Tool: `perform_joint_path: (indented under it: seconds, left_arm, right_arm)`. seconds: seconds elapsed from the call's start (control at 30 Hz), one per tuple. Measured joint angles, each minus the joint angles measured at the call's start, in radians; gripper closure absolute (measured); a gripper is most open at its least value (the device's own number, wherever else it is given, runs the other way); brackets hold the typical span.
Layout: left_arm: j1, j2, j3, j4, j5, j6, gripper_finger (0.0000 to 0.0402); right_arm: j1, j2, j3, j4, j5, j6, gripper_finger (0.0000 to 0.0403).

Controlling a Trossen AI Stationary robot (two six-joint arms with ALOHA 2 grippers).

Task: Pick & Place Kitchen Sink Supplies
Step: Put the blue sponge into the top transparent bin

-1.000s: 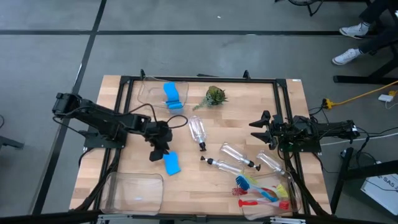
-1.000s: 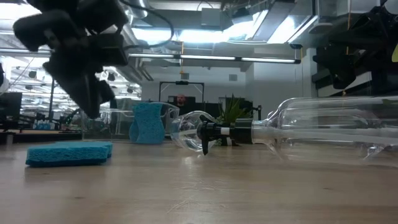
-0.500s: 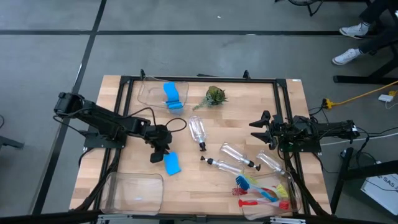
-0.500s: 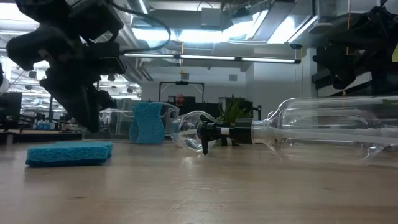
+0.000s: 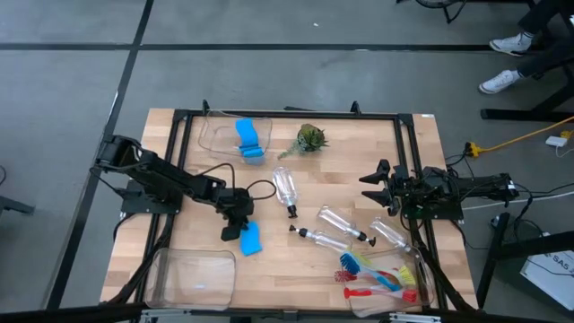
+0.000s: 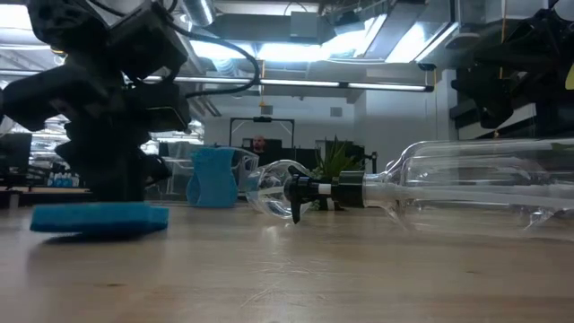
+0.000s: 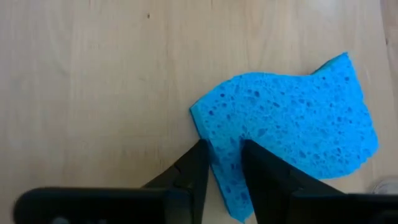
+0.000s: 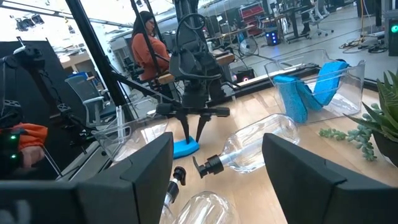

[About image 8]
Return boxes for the clear pump dispenser bottle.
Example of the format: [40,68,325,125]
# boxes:
[159,166,187,224]
[174,190,241,224]
[192,113,301,179]

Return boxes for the black floor fan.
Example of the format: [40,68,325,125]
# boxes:
[238,37,259,57]

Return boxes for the black computer green light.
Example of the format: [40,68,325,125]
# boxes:
[387,18,398,57]

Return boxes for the person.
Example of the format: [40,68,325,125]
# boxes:
[130,11,172,82]
[300,0,313,35]

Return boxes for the black partition panel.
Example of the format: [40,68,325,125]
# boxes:
[0,40,68,181]

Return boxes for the red shelf rack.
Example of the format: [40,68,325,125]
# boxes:
[238,3,265,28]

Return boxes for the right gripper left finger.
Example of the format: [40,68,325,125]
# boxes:
[0,132,174,224]

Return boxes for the black device blue lights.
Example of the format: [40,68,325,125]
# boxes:
[266,29,279,47]

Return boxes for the black device red light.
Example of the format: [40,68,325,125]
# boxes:
[233,67,256,84]

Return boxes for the wooden workbench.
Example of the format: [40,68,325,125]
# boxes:
[157,52,236,85]

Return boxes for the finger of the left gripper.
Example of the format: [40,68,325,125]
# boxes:
[195,114,213,144]
[177,115,191,145]

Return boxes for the clear plastic bin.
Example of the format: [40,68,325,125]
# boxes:
[263,49,367,126]
[91,98,171,163]

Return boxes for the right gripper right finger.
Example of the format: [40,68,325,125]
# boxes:
[262,133,398,224]

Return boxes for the potted green succulent plant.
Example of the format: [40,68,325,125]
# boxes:
[318,70,398,169]

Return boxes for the grey blue office chair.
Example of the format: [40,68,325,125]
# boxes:
[64,73,118,128]

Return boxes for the white office chair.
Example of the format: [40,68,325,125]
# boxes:
[310,0,335,38]

